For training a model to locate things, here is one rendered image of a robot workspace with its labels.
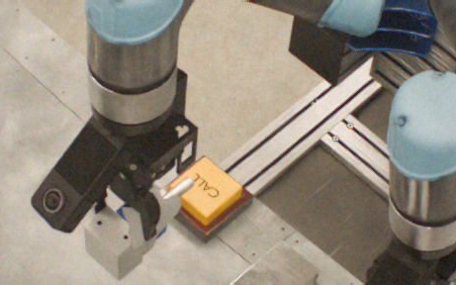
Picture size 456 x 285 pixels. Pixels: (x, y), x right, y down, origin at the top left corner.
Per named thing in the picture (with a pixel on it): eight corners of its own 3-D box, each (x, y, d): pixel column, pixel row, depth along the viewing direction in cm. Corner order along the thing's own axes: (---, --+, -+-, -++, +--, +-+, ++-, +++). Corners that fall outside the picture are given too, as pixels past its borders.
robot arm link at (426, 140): (510, 124, 72) (412, 163, 71) (498, 204, 81) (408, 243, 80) (465, 47, 77) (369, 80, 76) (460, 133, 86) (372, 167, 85)
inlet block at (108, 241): (172, 181, 116) (173, 150, 112) (206, 210, 114) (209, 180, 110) (85, 251, 110) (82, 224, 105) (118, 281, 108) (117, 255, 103)
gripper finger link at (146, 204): (168, 239, 101) (153, 175, 95) (156, 249, 100) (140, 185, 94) (134, 216, 103) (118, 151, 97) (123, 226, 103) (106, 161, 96)
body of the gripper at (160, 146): (197, 167, 102) (205, 85, 92) (132, 221, 98) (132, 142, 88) (140, 120, 105) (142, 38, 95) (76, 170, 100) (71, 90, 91)
